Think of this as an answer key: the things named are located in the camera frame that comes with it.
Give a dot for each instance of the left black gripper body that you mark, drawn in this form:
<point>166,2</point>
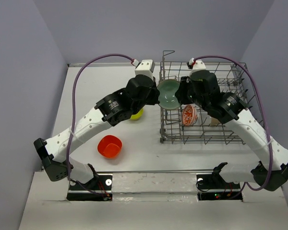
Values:
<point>151,99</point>

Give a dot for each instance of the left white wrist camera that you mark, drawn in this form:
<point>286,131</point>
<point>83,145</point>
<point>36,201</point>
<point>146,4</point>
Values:
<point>145,67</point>

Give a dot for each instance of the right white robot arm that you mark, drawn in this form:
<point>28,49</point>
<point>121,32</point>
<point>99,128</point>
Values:
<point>270,170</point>

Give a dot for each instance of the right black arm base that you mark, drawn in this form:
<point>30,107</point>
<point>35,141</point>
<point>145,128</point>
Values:
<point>212,188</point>

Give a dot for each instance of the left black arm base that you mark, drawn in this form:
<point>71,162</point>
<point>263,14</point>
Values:
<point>99,189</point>

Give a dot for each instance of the celadon green ceramic bowl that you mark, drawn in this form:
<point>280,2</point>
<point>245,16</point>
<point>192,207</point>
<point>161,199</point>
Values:
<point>167,98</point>

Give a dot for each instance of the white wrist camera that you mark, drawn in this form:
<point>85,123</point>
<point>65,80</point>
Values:
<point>196,65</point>
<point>145,67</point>

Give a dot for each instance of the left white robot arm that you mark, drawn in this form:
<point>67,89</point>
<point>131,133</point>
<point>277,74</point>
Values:
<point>108,112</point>

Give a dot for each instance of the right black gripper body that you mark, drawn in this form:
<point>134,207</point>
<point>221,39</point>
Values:
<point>187,95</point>

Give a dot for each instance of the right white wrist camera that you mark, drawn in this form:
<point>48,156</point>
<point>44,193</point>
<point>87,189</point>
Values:
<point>196,65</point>

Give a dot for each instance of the orange patterned glass bowl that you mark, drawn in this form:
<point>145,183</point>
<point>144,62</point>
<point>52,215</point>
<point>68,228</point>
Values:
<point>189,115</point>

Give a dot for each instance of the lime green bowl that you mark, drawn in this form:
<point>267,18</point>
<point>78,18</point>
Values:
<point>137,116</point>

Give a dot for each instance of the orange square plastic bowl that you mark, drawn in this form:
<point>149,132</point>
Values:
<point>109,146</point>

